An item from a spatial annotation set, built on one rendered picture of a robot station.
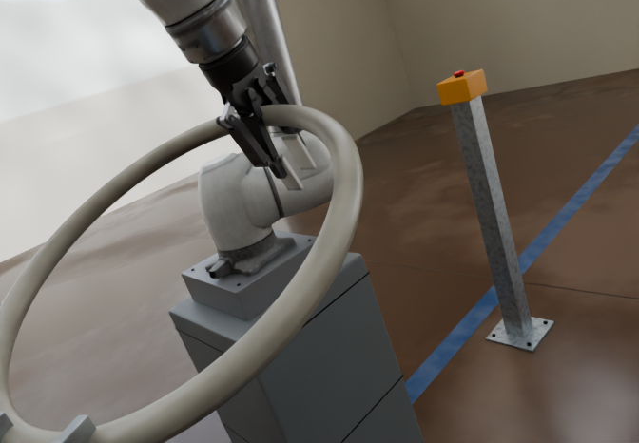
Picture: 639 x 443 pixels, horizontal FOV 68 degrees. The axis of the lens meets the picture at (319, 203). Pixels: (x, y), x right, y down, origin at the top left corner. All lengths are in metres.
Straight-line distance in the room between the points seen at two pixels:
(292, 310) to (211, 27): 0.36
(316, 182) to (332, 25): 6.03
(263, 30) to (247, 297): 0.60
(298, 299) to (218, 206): 0.78
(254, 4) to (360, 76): 6.23
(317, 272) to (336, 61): 6.66
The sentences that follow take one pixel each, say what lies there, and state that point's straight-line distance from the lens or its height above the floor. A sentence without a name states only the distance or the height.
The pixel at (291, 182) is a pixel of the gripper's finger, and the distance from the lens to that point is 0.72.
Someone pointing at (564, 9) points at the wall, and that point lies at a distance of 6.85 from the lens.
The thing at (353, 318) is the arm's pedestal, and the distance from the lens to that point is 1.25.
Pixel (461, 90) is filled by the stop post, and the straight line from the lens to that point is 1.71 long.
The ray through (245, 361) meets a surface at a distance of 0.38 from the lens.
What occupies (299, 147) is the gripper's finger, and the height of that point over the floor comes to 1.18.
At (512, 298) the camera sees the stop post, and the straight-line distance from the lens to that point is 2.04.
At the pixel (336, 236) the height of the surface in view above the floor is 1.16.
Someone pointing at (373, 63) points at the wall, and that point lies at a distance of 7.56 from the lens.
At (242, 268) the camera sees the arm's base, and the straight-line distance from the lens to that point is 1.17.
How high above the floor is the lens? 1.30
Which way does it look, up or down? 16 degrees down
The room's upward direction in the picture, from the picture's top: 19 degrees counter-clockwise
